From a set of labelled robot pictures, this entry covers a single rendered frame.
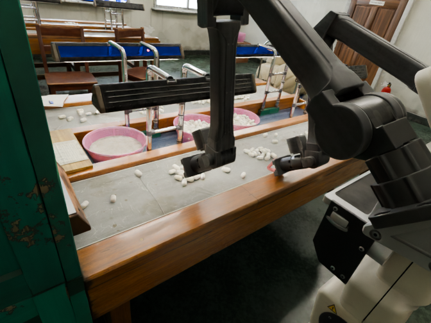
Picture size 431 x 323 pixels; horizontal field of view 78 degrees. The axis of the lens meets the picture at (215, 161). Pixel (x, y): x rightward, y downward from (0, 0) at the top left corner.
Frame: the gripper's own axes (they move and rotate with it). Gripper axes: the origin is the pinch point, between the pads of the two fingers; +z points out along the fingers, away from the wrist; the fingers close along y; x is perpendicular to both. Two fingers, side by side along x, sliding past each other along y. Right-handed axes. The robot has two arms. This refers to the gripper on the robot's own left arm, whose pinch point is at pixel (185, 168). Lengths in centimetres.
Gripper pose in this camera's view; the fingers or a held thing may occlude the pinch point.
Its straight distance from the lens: 97.6
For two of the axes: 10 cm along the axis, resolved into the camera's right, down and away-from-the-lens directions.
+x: 2.9, 9.6, -0.2
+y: -7.9, 2.3, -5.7
